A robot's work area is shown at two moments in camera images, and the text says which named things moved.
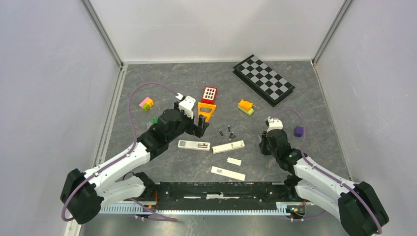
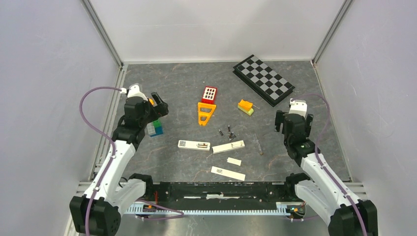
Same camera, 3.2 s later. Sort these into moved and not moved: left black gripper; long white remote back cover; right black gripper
Moved: right black gripper; left black gripper
Not moved: long white remote back cover
